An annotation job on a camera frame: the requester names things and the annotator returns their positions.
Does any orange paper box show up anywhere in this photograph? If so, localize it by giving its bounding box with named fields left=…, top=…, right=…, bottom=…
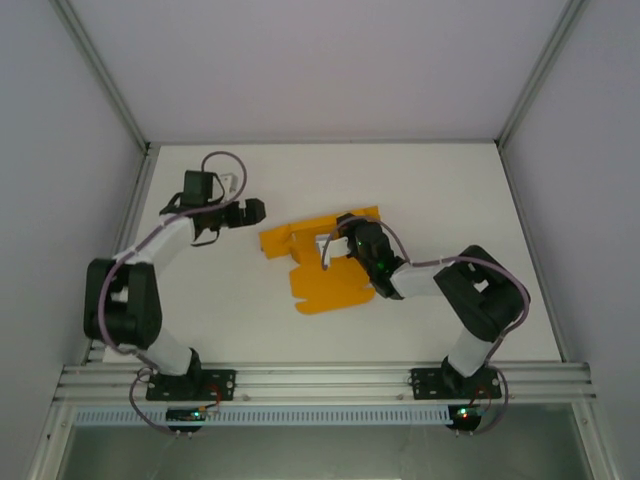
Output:
left=258, top=203, right=381, bottom=318

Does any controller board with green light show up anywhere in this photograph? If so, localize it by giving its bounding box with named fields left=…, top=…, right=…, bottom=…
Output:
left=164, top=406, right=208, bottom=435
left=446, top=404, right=490, bottom=434

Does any aluminium side rail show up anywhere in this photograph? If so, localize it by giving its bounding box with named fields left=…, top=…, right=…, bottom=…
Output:
left=82, top=143, right=161, bottom=366

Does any aluminium mounting rail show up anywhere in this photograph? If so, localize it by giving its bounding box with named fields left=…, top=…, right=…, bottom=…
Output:
left=52, top=360, right=599, bottom=404

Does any aluminium frame post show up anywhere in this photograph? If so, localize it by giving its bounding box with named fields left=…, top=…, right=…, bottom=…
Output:
left=52, top=0, right=152, bottom=151
left=494, top=0, right=591, bottom=151

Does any thin red wire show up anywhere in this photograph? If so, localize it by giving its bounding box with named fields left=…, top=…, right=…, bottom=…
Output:
left=204, top=382, right=224, bottom=414
left=471, top=383, right=495, bottom=409

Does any pale blue slotted cable duct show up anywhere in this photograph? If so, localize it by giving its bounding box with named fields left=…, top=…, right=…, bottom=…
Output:
left=73, top=405, right=451, bottom=427

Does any aluminium frame leg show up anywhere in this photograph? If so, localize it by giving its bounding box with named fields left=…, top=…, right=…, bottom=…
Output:
left=27, top=403, right=76, bottom=480
left=572, top=402, right=624, bottom=480

